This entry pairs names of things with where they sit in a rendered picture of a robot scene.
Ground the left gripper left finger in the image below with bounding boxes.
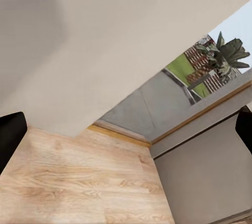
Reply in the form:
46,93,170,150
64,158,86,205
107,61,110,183
0,112,27,175

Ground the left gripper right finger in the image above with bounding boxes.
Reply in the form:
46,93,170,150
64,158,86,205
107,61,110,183
235,111,252,154

